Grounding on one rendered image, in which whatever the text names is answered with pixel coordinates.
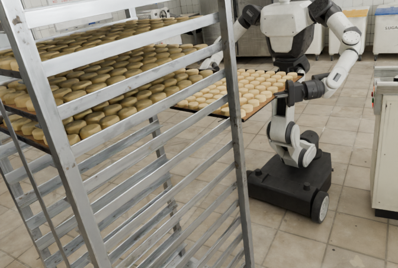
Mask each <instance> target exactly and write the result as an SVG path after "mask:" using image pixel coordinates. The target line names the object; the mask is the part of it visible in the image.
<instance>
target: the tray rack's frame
mask: <svg viewBox="0 0 398 268"><path fill-rule="evenodd" d="M0 19H1V21H2V24H3V26H4V29H5V32H6V34H7V38H8V40H9V43H10V45H11V48H12V51H13V53H14V56H15V59H16V61H17V64H18V67H19V69H20V72H21V75H22V77H23V80H24V82H25V86H26V87H27V91H28V93H29V96H30V98H31V101H32V104H33V106H34V109H35V111H36V114H37V117H38V120H39V122H40V125H41V128H42V130H43V133H44V136H45V138H46V141H47V144H48V146H49V149H50V152H51V154H52V157H53V159H54V163H55V164H56V168H57V170H58V173H59V175H60V178H61V181H62V183H63V186H64V188H65V191H66V194H67V196H68V199H69V202H70V205H71V207H72V210H73V213H74V215H75V218H76V221H77V223H78V226H79V229H80V231H81V234H82V236H83V239H84V241H85V245H86V247H87V250H88V253H89V255H90V258H91V260H92V263H93V265H94V268H112V265H111V262H110V259H109V256H108V253H107V251H106V248H105V245H104V242H103V239H102V236H101V233H100V230H99V227H98V224H97V221H96V219H95V216H94V213H93V210H92V207H91V204H90V201H89V199H88V195H87V193H86V190H85V186H84V184H83V181H82V178H81V175H80V172H79V169H78V166H77V164H76V161H75V157H74V155H73V152H72V149H71V147H70V143H69V140H68V137H67V134H66V132H65V128H64V126H63V123H62V120H61V117H60V114H59V111H58V109H57V105H56V102H55V100H54V96H53V94H52V91H51V88H50V85H49V82H48V79H47V76H46V73H45V71H44V68H43V64H42V62H41V59H40V56H39V53H38V50H37V47H36V44H35V42H34V39H33V35H32V33H31V30H30V27H29V25H28V21H27V18H26V16H25V12H24V10H23V6H22V4H21V1H20V0H0ZM0 111H1V114H2V116H3V118H4V120H5V123H6V125H7V128H8V130H9V132H10V135H11V137H12V140H13V142H14V144H15V147H16V149H17V151H18V154H19V156H20V158H21V160H22V163H23V166H24V168H25V170H26V172H27V175H28V178H29V179H30V182H31V184H32V187H33V189H34V191H35V194H36V196H37V198H38V201H39V203H40V206H41V208H42V210H43V212H44V215H45V217H46V219H47V222H48V224H49V227H50V229H51V231H52V234H53V236H54V238H55V240H56V243H57V246H58V248H59V250H60V253H61V255H62V257H63V259H64V262H65V264H66V267H67V268H71V266H70V264H69V261H68V258H67V257H66V254H65V251H64V249H63V247H62V244H61V242H60V240H59V237H58V235H57V232H56V230H55V228H54V225H53V222H52V220H51V218H50V215H49V213H48V211H47V208H46V205H45V204H44V201H43V198H42V196H41V194H40V191H39V189H38V187H37V185H36V182H35V179H34V177H33V175H32V172H31V170H30V168H29V165H28V163H27V160H26V158H25V156H24V153H23V150H22V149H21V146H20V143H19V141H18V139H17V136H16V134H15V132H14V129H13V127H12V124H11V122H10V120H9V117H8V115H7V112H6V110H5V107H4V105H3V103H2V100H1V98H0ZM13 170H14V169H13V167H12V165H11V163H10V161H9V158H8V157H6V158H4V159H2V160H0V173H1V175H2V177H3V179H4V182H5V184H6V185H7V188H8V190H9V192H10V194H11V197H12V199H13V201H14V203H15V205H16V207H17V209H18V211H19V214H20V216H21V218H22V220H23V223H24V225H25V227H26V229H27V231H28V233H29V235H30V237H31V240H32V242H33V244H34V246H35V248H36V250H37V252H38V254H39V257H40V259H41V261H42V263H43V266H44V268H47V267H46V265H45V263H44V260H45V259H47V258H48V257H50V256H51V253H50V251H49V248H48V247H47V248H46V249H44V250H43V251H40V250H39V249H38V248H37V246H36V244H35V241H36V240H38V239H39V238H41V237H42V236H43V235H42V233H41V231H40V228H39V227H38V228H36V229H35V230H33V231H32V230H30V229H29V228H28V226H27V224H26V222H25V221H26V220H28V219H29V218H31V217H32V216H34V215H33V212H32V210H31V208H30V205H29V206H27V207H25V208H24V209H21V208H20V207H18V205H17V202H16V200H15V199H16V198H18V197H19V196H21V195H23V194H24V192H23V190H22V188H21V185H20V183H19V182H18V183H16V184H14V185H12V186H11V185H9V184H8V183H7V181H6V178H5V176H4V175H6V174H8V173H10V172H12V171H13ZM198 261H199V260H197V259H196V258H194V257H191V258H190V259H189V261H188V262H187V263H186V264H185V265H184V266H183V267H182V268H193V267H194V266H195V265H196V264H197V263H198Z"/></svg>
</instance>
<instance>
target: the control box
mask: <svg viewBox="0 0 398 268"><path fill-rule="evenodd" d="M376 80H377V82H380V78H374V86H373V97H372V98H374V103H373V112H374V115H380V108H381V97H382V94H376V88H377V86H376V85H375V81H376ZM374 91H375V96H374Z"/></svg>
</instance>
